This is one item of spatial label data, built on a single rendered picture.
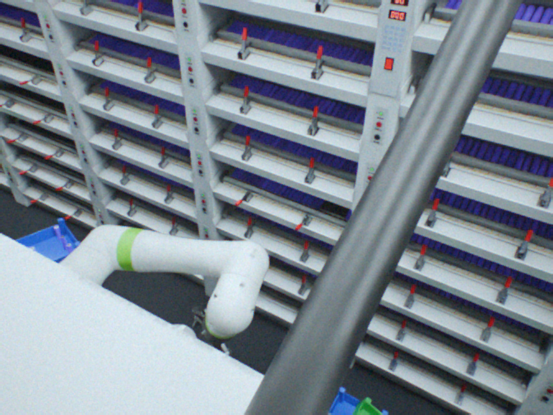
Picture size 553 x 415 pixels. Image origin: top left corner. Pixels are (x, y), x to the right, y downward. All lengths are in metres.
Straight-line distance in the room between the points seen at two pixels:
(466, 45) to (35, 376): 0.23
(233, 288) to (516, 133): 0.81
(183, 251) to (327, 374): 1.14
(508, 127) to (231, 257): 0.78
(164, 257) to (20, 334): 1.08
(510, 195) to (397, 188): 1.35
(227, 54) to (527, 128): 0.92
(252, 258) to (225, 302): 0.13
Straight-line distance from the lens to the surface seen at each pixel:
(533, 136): 1.44
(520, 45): 1.39
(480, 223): 1.68
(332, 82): 1.56
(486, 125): 1.45
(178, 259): 1.31
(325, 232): 1.87
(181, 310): 2.53
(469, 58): 0.24
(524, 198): 1.55
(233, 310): 1.16
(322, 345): 0.18
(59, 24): 2.31
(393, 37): 1.42
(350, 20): 1.47
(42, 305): 0.27
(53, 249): 2.25
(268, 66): 1.66
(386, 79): 1.46
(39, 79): 2.62
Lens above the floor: 1.91
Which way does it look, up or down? 39 degrees down
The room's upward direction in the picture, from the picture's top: 1 degrees clockwise
